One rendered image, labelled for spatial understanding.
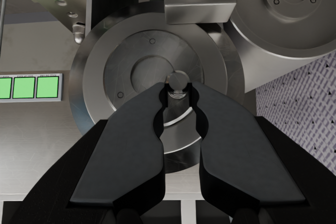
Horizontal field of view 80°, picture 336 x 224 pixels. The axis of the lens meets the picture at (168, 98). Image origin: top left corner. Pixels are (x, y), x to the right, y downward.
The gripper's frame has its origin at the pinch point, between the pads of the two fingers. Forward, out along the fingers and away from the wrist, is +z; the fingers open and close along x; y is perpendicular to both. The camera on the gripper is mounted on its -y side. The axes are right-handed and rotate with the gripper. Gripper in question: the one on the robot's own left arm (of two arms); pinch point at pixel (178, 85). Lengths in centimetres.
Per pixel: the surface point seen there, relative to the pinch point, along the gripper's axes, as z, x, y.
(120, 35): 5.6, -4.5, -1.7
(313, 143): 6.5, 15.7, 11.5
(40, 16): 226, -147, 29
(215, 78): 3.3, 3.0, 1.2
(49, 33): 212, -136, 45
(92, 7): 9.2, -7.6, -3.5
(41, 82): 33.5, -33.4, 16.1
